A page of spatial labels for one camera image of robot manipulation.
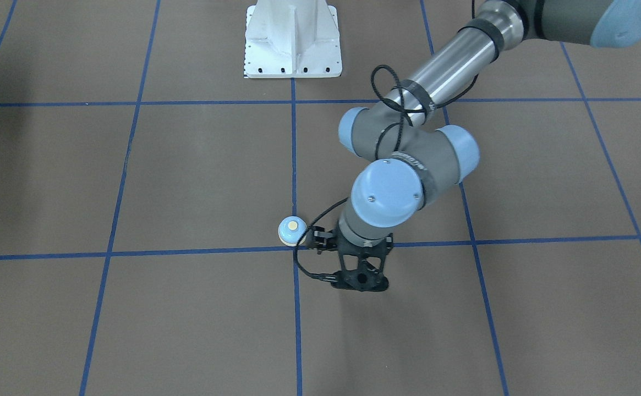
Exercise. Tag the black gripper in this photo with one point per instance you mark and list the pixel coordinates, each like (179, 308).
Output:
(333, 242)

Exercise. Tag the blue and cream bell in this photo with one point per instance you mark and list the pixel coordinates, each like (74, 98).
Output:
(292, 231)

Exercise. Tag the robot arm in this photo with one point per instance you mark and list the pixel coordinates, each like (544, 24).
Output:
(410, 167)

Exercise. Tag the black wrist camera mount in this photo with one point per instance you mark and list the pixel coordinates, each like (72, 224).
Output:
(361, 267)

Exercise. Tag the white camera pole base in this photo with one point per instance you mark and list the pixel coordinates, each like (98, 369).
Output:
(292, 40)

